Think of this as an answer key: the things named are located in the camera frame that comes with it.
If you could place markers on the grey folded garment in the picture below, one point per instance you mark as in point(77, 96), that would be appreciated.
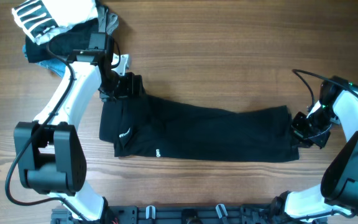
point(107, 20)

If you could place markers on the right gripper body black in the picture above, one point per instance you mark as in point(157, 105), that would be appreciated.
point(312, 130)

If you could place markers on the black and white folded garment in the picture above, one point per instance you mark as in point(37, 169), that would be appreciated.
point(41, 20)

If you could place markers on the blue denim folded garment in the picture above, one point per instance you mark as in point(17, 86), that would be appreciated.
point(54, 65)

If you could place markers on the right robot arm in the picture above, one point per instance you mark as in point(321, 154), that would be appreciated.
point(337, 194)

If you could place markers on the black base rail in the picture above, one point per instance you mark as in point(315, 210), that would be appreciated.
point(244, 214)

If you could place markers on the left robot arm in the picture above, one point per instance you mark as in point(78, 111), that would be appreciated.
point(49, 156)

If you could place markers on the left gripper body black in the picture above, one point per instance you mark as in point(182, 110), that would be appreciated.
point(120, 86)

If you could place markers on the black t-shirt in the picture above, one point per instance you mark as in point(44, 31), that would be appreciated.
point(149, 126)

